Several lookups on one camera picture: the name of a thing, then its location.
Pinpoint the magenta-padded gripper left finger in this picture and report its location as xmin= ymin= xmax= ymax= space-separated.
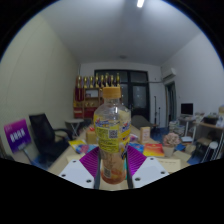
xmin=58 ymin=146 xmax=102 ymax=190

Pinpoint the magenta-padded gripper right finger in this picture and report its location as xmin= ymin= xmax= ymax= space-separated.
xmin=124 ymin=144 xmax=170 ymax=190

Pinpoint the yellow-capped clear drink bottle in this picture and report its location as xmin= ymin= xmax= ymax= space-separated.
xmin=93 ymin=86 xmax=132 ymax=185

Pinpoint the blue snack packet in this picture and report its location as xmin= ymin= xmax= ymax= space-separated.
xmin=129 ymin=142 xmax=145 ymax=154

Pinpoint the blue printed magazine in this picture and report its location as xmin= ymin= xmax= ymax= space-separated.
xmin=75 ymin=143 xmax=99 ymax=155

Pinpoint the orange book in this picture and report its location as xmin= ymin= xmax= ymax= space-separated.
xmin=142 ymin=143 xmax=166 ymax=158

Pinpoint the yellow booklet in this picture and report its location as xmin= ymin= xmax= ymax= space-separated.
xmin=68 ymin=139 xmax=88 ymax=150

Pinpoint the purple snack pack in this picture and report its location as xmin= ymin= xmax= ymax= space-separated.
xmin=129 ymin=133 xmax=139 ymax=144

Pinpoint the small beige carton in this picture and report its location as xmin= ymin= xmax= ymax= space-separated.
xmin=139 ymin=126 xmax=152 ymax=145

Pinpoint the pale yellow book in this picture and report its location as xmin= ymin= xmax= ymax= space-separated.
xmin=156 ymin=157 xmax=182 ymax=173

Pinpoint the potted pink flower plant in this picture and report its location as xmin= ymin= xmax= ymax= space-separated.
xmin=161 ymin=132 xmax=182 ymax=158

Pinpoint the round white side table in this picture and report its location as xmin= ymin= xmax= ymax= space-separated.
xmin=64 ymin=118 xmax=85 ymax=138

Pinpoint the black office chair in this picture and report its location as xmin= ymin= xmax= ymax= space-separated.
xmin=28 ymin=113 xmax=74 ymax=161

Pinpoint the wooden shelf unit with trophies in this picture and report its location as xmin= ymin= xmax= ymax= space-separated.
xmin=73 ymin=73 xmax=122 ymax=120

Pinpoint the dark framed glass door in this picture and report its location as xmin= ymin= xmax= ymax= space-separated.
xmin=93 ymin=69 xmax=151 ymax=122

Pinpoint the computer monitor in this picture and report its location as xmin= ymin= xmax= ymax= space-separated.
xmin=180 ymin=102 xmax=195 ymax=117

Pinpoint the white stool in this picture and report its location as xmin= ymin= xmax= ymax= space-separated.
xmin=199 ymin=140 xmax=219 ymax=163

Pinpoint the purple sign board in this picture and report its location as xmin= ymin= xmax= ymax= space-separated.
xmin=3 ymin=118 xmax=33 ymax=154

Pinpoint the cluttered side desk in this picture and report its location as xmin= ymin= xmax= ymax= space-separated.
xmin=178 ymin=113 xmax=224 ymax=161

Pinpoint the white wall air conditioner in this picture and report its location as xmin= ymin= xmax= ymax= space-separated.
xmin=161 ymin=67 xmax=178 ymax=83

